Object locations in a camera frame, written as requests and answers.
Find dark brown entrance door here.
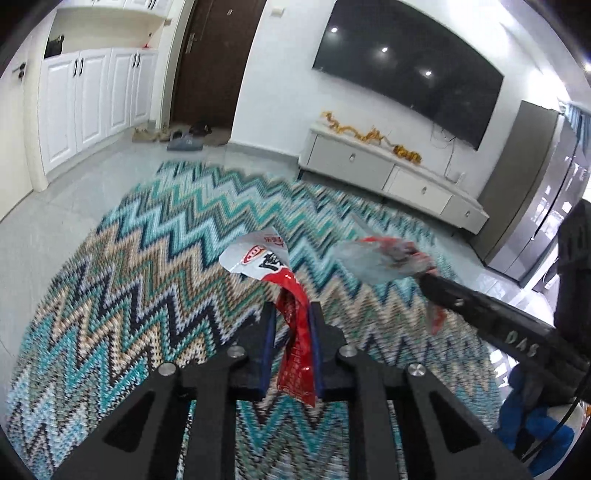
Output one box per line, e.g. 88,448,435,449
171,0,266,128

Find red snack bag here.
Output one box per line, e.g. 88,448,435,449
219,227,317,406

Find golden dragon ornament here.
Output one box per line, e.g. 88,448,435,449
321,111,422,165

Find grey slipper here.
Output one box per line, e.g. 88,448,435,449
166,130,204,152

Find white tv cabinet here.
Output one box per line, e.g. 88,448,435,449
298,123,489,235

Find white shoe cabinet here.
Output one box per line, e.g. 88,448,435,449
38,1,169,173

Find white printed plastic bag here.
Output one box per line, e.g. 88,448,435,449
329,235,447,335

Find cream interior door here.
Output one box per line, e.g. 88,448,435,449
0,43,32,218

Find beige shoes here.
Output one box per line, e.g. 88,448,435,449
131,128,171,143

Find zigzag patterned rug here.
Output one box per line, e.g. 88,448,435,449
7,161,501,479

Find grey refrigerator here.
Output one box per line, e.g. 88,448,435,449
470,101,589,285

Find brown door mat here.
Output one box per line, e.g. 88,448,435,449
177,122,230,147

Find wall mounted black television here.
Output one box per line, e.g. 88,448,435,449
312,1,504,148

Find right blue white gloved hand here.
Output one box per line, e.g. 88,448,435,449
494,365,582,479

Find black bag on shelf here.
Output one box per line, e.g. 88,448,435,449
44,35,65,59

